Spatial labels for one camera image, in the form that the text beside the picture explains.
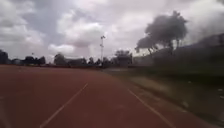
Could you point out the round dark tree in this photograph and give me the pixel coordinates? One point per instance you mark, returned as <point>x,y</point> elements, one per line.
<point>123,56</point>

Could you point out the tall floodlight mast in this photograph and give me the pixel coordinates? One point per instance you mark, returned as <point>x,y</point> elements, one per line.
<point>102,46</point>

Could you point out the red running track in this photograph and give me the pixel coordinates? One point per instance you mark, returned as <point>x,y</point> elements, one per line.
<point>100,103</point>

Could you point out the large dark tree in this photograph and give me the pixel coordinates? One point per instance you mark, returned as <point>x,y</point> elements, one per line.
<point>165,30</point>

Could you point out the white painted lane lines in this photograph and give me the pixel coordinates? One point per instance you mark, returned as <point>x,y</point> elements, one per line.
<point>63,107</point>

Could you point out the row of distant trees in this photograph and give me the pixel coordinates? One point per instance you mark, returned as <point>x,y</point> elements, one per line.
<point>36,60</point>

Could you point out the grass strip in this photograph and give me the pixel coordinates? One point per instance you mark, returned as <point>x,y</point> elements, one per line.
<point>186,90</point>

